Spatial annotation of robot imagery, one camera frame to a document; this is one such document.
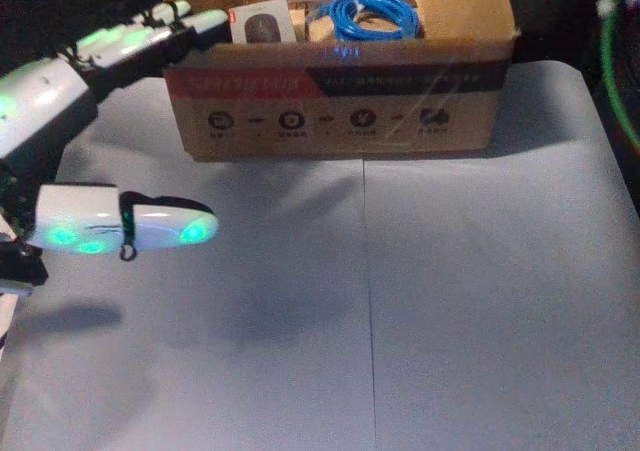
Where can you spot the light grey table cloth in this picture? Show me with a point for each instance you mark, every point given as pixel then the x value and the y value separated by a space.
pixel 400 296

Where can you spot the dark rectangular box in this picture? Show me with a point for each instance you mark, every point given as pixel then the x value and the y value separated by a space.
pixel 262 23

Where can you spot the brown cardboard box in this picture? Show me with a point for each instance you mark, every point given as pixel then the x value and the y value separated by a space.
pixel 340 116

